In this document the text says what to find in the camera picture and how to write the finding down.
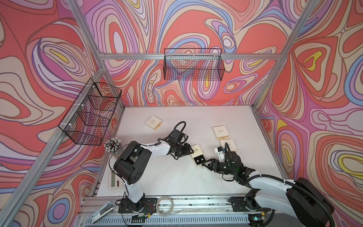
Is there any black wire basket wall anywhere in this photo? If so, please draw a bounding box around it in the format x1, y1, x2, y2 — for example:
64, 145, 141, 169
163, 47, 225, 81
58, 79, 122, 146

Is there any cream drawer jewelry box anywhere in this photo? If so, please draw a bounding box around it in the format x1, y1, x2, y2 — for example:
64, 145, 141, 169
213, 125, 229, 140

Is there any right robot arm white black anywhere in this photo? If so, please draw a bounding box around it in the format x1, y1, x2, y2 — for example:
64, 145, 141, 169
199, 144, 336, 227

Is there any black wire basket left wall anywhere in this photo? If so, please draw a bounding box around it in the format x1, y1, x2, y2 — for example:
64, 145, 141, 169
58, 79, 122, 146

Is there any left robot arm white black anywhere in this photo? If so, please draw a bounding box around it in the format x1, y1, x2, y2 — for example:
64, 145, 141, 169
113, 121, 194, 204

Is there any coiled clear cable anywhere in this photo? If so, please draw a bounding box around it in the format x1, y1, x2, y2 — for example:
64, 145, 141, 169
155, 196, 175, 218

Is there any clear cup of pens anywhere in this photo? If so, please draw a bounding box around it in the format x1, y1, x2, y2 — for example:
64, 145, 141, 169
104, 138, 122, 154

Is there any black wire basket back wall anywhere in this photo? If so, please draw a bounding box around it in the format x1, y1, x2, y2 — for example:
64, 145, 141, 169
163, 47, 225, 81

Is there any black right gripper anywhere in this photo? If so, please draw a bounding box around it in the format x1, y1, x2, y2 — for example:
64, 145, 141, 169
202, 158, 236, 176

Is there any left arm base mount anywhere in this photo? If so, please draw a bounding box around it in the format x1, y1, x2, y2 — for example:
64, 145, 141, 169
115, 197, 158, 220

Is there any white desk calculator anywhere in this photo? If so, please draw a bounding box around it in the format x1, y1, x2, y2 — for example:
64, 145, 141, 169
109, 171, 124, 190

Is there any small cream jewelry box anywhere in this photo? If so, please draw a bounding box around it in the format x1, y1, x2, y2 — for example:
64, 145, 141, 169
191, 144, 206, 166

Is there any white stapler on rail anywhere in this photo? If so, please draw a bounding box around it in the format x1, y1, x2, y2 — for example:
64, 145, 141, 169
91, 201, 114, 224

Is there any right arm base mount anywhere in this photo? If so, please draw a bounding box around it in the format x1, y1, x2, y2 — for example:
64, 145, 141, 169
228, 189, 271, 222

